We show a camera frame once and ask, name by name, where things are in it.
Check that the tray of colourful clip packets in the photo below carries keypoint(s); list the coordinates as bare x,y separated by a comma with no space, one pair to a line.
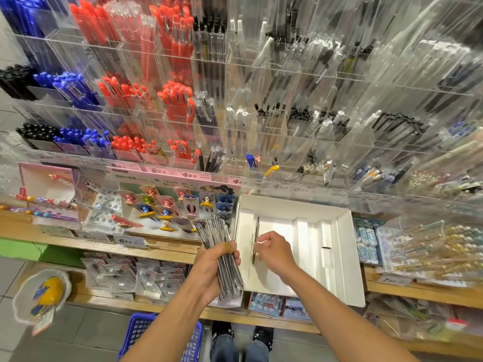
162,203

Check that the person's left shoe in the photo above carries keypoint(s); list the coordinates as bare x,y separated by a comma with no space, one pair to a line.
222,330

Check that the row of small patterned packets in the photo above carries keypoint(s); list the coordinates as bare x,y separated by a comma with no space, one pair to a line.
279,305

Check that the stack of blue eraser packets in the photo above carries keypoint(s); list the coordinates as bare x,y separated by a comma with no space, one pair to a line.
367,241

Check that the person's right hand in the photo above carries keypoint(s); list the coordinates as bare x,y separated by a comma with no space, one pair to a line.
278,256

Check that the rows of red pens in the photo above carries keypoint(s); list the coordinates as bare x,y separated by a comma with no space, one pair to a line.
170,94

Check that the person's right shoe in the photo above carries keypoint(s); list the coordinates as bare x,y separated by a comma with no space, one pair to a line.
262,335

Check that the stack of clear stationery packets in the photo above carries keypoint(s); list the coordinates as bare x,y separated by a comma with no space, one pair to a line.
132,275

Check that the person's right forearm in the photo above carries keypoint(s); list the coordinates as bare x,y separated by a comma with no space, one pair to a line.
347,324

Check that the round yellow blue packet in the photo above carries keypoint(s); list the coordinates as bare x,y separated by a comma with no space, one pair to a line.
45,294

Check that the blue shopping basket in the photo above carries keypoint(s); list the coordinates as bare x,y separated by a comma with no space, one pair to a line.
136,331

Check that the stack of clear gold-pen packets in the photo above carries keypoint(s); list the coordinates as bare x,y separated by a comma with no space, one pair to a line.
438,249

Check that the person's left leg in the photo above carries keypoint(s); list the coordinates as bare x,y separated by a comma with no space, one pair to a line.
223,350

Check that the clear acrylic display rack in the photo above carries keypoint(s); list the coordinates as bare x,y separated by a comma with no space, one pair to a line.
317,79

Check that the person's left hand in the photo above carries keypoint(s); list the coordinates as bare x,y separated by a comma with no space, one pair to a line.
211,271

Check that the pile of silver pens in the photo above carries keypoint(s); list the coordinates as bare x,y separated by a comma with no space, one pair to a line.
255,237

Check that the stack of pink packets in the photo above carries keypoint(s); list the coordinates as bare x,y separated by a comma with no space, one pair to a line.
45,188

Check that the person's left forearm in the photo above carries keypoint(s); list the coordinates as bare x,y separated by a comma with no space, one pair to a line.
162,331

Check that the clear pen bundle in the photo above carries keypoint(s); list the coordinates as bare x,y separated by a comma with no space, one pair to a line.
215,230

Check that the person's shoe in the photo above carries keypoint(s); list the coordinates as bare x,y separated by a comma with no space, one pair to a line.
262,335
222,330

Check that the person's right leg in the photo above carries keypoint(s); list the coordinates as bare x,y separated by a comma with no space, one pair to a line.
258,353

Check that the rows of black pens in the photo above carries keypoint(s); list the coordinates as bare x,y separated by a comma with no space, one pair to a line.
19,79

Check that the white cardboard box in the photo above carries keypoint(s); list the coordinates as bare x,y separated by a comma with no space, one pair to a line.
343,237

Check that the rows of blue pens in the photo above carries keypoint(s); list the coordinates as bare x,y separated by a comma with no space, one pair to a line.
72,86

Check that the green shelf panel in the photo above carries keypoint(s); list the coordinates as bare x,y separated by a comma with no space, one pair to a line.
16,249

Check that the person's leg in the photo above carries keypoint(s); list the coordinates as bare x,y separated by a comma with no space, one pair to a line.
258,353
223,350

